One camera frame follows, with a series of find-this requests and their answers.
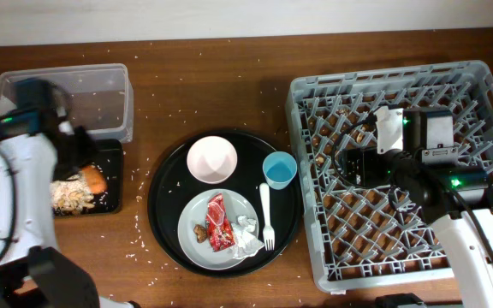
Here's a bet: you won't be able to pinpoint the orange carrot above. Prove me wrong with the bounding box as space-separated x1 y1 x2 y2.
81 165 107 194

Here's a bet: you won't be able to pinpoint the grey plate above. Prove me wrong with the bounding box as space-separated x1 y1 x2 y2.
177 189 260 271

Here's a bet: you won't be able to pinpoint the clear plastic waste bin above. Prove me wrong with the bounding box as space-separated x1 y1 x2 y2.
0 63 134 144

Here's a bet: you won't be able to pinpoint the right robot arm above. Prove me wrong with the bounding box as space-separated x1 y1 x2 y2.
331 106 493 307

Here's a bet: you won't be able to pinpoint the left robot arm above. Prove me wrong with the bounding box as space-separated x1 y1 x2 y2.
0 78 120 307

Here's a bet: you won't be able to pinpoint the grey dishwasher rack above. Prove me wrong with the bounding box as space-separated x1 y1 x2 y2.
285 61 493 294

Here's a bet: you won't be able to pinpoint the white plastic fork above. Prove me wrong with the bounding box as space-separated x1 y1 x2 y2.
259 183 275 251

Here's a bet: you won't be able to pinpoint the rice and peanut leftovers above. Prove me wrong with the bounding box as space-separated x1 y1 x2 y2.
50 173 95 216

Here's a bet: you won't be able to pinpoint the black rectangular tray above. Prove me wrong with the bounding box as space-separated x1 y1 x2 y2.
53 139 123 217

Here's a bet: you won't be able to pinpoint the brown food scrap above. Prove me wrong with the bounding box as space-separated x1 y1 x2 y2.
193 224 208 243

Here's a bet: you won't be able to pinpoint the right black cable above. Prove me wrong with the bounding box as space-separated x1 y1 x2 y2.
330 111 493 308

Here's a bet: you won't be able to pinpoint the light blue cup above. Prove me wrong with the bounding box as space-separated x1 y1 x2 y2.
262 151 298 190

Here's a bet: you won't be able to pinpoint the red snack wrapper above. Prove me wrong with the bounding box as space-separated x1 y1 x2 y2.
205 193 235 252

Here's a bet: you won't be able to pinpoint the white tissue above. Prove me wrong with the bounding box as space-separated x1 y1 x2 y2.
231 216 264 260

